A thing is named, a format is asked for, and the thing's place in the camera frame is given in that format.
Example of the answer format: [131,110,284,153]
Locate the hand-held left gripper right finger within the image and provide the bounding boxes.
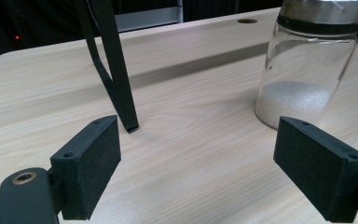
[273,116,358,224]

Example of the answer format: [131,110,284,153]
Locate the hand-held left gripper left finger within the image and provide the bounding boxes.
[49,115,122,221]

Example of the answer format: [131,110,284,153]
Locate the black low shelf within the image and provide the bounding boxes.
[74,0,140,134]

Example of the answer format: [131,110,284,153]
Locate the glass jar with white powder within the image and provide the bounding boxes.
[255,0,358,131]

